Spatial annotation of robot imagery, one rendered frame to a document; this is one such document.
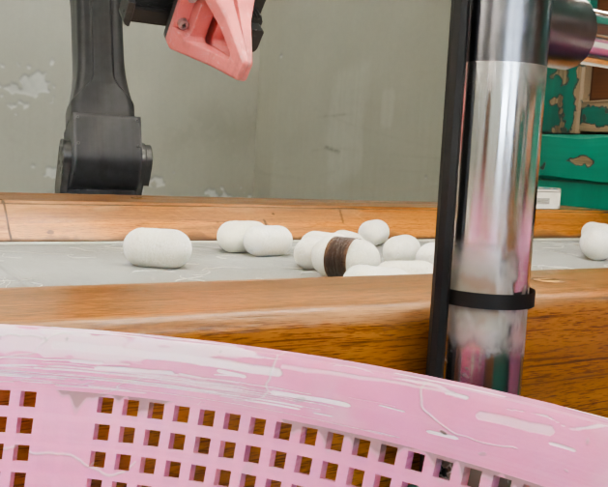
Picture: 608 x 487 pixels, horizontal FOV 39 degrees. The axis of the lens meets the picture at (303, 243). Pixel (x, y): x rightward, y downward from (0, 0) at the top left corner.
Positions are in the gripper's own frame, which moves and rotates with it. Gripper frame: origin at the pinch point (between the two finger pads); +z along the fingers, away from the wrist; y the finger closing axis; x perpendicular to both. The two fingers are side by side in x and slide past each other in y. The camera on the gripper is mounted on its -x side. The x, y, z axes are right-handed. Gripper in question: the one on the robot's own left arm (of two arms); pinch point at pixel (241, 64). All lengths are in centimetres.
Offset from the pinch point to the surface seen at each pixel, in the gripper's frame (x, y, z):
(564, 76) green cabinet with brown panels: 6.7, 45.7, -14.4
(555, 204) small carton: 11.2, 36.7, 0.4
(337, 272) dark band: 0.1, -0.7, 17.5
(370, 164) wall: 100, 115, -107
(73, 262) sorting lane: 6.2, -11.6, 11.0
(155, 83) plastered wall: 120, 73, -164
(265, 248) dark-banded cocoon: 5.9, 0.1, 10.5
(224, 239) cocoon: 7.1, -1.6, 8.6
